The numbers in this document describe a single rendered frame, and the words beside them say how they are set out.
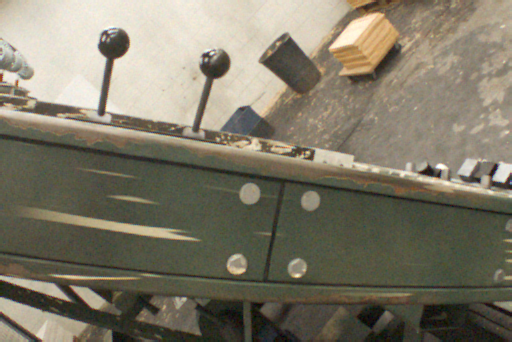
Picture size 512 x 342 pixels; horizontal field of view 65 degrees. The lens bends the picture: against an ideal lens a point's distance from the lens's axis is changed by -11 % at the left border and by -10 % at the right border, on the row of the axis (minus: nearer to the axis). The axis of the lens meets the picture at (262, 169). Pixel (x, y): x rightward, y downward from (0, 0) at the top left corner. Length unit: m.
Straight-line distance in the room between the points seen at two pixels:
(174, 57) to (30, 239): 5.78
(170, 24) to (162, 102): 1.04
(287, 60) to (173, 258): 4.95
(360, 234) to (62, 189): 0.22
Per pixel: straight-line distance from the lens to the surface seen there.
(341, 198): 0.35
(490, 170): 1.17
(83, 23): 6.10
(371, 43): 4.13
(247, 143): 1.17
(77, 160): 0.30
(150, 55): 6.03
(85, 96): 4.59
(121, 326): 1.41
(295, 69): 5.27
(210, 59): 0.52
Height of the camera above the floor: 1.49
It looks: 19 degrees down
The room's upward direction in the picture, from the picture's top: 49 degrees counter-clockwise
